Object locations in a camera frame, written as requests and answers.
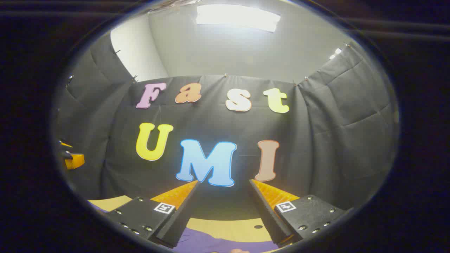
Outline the black backdrop cloth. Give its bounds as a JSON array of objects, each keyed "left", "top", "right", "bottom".
[{"left": 53, "top": 32, "right": 399, "bottom": 222}]

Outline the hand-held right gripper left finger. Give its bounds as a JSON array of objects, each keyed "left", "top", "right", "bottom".
[{"left": 105, "top": 180, "right": 201, "bottom": 249}]

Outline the ceiling light panel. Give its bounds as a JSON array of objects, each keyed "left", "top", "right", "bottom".
[{"left": 196, "top": 4, "right": 281, "bottom": 33}]

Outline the purple shirt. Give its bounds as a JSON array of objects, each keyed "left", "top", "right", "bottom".
[{"left": 90, "top": 202, "right": 282, "bottom": 253}]

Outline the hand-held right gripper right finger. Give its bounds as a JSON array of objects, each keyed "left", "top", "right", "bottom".
[{"left": 248, "top": 179, "right": 347, "bottom": 247}]

